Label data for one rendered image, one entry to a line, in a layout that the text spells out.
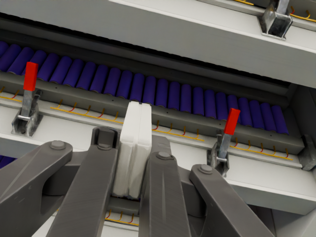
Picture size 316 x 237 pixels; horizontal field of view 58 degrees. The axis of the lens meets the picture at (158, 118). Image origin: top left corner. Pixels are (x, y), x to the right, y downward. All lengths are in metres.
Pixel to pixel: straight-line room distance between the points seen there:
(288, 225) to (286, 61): 0.30
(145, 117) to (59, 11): 0.20
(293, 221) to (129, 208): 0.27
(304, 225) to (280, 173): 0.09
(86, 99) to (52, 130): 0.06
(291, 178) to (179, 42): 0.27
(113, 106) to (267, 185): 0.25
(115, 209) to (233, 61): 0.33
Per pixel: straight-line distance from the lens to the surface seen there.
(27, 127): 0.39
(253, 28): 0.35
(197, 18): 0.33
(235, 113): 0.39
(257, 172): 0.45
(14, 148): 0.43
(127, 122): 0.15
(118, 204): 0.53
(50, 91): 0.43
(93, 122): 0.41
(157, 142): 0.15
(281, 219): 0.57
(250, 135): 0.45
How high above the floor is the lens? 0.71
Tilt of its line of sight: 26 degrees down
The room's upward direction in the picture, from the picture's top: 15 degrees clockwise
